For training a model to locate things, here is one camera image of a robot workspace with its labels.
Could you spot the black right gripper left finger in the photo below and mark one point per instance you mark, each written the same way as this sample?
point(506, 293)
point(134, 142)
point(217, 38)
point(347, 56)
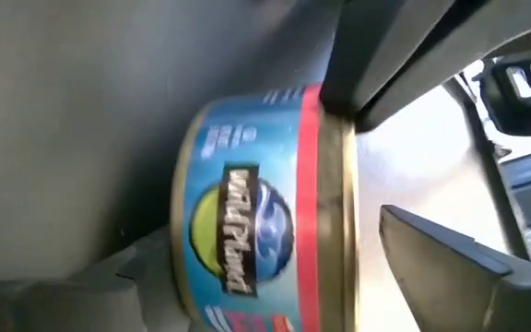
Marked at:
point(62, 304)

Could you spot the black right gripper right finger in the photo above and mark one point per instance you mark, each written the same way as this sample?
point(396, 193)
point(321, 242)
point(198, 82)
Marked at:
point(459, 290)

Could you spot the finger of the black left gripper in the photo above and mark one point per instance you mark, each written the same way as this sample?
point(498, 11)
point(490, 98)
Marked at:
point(376, 46)
point(468, 55)

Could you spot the blue salmon can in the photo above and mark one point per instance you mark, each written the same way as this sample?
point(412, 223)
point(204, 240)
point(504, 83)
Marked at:
point(247, 152)

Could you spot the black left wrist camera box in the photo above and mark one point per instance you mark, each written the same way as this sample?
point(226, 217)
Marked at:
point(514, 110)

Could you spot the black rig frame strut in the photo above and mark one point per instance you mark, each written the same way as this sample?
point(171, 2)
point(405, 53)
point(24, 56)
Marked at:
point(491, 170)

